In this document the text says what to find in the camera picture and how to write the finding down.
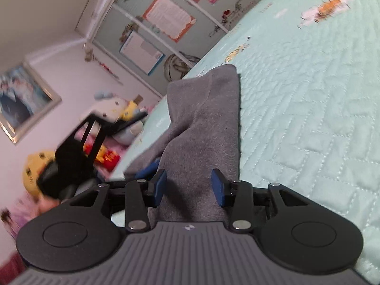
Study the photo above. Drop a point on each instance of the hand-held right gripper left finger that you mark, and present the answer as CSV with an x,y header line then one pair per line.
x,y
157,188

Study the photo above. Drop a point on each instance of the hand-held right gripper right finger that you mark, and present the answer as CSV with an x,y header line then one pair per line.
x,y
218,188

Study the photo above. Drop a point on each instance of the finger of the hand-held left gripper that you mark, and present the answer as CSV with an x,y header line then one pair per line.
x,y
130,121
148,168

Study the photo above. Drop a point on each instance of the grey knit sweater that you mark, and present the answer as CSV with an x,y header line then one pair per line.
x,y
202,130

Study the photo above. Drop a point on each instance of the white cat plush toy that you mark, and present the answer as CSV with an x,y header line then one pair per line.
x,y
114,105

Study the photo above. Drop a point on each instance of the red plush toy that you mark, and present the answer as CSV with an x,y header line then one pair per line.
x,y
108,157

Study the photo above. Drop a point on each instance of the yellow plush toy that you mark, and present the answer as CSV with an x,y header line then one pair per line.
x,y
34,166

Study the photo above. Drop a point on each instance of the blue-bordered poster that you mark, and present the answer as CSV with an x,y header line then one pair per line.
x,y
139,50

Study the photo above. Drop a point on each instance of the white sliding-door wardrobe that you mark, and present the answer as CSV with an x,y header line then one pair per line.
x,y
112,29

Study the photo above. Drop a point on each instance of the orange-bordered poster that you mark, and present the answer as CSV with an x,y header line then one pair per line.
x,y
169,16

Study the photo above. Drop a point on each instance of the teal bee-print bedspread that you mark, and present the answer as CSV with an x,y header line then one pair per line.
x,y
297,95

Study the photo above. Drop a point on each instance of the red cloth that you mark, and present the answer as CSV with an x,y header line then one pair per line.
x,y
10,268

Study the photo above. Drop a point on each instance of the red wall hanging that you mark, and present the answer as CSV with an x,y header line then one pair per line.
x,y
104,65

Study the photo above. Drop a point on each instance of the framed wall picture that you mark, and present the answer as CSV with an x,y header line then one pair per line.
x,y
20,101

